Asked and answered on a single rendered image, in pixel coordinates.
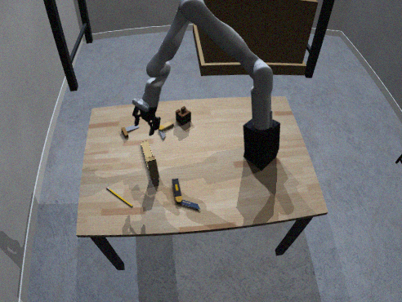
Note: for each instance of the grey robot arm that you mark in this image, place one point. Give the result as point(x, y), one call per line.
point(229, 41)

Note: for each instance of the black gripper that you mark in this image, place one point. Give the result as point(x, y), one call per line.
point(147, 116)

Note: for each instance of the try square with wooden stock and grey blade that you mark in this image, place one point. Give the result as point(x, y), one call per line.
point(128, 129)

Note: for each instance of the brown wooden block with green stripe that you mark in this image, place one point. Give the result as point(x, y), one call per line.
point(183, 116)

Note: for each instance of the l-shaped wooden frame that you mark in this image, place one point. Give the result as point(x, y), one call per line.
point(151, 160)

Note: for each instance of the black sliding bevel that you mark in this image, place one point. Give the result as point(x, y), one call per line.
point(177, 192)

